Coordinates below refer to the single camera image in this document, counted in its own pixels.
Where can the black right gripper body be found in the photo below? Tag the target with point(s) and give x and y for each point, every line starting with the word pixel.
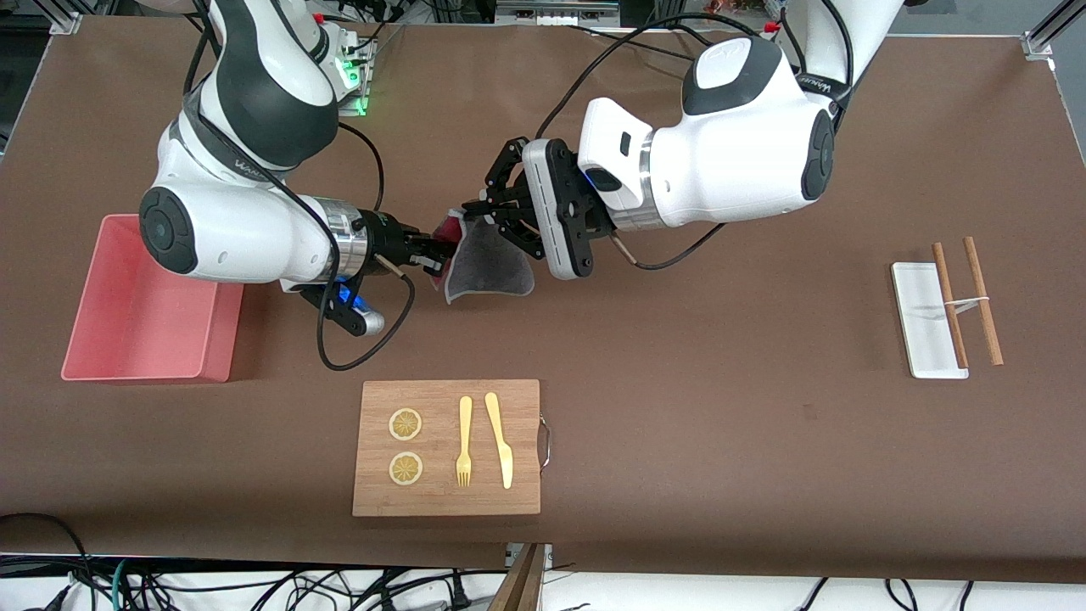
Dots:
pixel 389 238

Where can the gray cloth pink lining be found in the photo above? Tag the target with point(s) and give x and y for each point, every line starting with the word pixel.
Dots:
pixel 488 267

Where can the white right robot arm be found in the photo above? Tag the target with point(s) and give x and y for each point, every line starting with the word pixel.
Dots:
pixel 237 238

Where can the lemon slice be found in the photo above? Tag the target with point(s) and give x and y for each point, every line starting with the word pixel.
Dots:
pixel 405 424
pixel 405 468

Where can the yellow plastic fork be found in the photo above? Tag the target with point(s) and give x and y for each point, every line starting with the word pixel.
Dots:
pixel 464 424

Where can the gray metal box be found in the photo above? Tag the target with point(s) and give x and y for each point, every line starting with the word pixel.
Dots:
pixel 551 15

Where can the yellow plastic knife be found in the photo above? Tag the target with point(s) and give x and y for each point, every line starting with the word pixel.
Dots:
pixel 501 441

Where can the wooden cutting board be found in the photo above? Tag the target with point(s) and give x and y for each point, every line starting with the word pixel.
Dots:
pixel 441 501

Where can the pink plastic bin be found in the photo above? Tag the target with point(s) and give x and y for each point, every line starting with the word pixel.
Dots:
pixel 144 322

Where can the white rectangular tray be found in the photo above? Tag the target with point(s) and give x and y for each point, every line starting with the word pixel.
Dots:
pixel 916 322

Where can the wooden beam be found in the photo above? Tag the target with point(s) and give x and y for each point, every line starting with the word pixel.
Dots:
pixel 522 590

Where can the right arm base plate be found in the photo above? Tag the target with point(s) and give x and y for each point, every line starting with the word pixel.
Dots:
pixel 361 93

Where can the small metal bracket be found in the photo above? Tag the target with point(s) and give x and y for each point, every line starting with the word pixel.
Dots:
pixel 547 556

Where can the aluminium frame rail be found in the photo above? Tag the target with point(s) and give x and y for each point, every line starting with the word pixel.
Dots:
pixel 1039 44
pixel 66 21

